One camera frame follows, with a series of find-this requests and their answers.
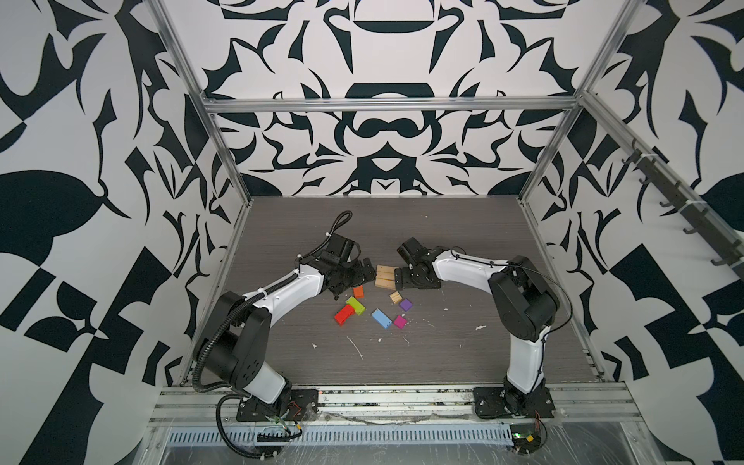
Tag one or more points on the white slotted cable duct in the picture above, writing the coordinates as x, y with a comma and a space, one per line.
317, 435

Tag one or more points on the green lit controller board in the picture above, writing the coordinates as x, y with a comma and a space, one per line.
528, 438

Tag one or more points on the purple wood cube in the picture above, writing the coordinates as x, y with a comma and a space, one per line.
406, 305

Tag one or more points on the light blue wood block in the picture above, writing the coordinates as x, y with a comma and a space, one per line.
381, 318

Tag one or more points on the small natural wood cube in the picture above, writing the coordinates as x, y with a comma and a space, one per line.
396, 297

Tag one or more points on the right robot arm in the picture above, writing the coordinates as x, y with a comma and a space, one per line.
525, 300

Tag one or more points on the green wood block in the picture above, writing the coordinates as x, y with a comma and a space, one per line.
358, 307

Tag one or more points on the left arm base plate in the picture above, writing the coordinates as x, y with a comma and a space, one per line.
293, 405

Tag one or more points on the red arch wood block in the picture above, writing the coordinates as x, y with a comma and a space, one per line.
344, 314

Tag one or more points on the grey wall hook rack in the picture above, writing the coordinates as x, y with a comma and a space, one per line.
702, 219

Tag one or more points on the aluminium mounting rail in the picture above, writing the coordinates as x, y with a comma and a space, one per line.
572, 402

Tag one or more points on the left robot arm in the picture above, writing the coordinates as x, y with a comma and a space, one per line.
231, 351

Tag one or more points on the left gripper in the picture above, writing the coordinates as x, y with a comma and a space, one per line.
360, 276

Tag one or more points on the magenta wood block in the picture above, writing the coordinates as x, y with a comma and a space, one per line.
400, 322

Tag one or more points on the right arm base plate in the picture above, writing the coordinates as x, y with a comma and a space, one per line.
511, 403

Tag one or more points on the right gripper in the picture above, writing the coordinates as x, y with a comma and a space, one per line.
404, 283

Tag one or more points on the aluminium cage frame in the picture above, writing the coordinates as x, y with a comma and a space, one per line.
542, 99

